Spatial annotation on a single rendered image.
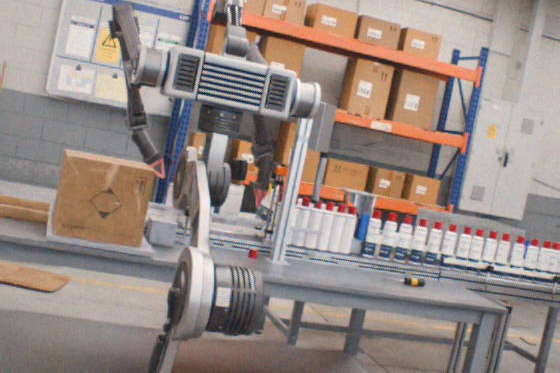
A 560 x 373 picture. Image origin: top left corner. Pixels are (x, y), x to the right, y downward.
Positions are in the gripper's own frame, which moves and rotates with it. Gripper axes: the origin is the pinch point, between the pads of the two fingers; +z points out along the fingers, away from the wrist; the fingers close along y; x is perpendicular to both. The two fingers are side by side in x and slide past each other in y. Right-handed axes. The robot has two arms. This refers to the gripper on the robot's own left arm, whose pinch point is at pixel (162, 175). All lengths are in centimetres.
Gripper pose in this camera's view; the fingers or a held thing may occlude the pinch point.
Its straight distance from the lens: 307.9
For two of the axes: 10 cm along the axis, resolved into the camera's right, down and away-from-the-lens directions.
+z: 4.7, 8.6, 2.1
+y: -2.8, -0.8, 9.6
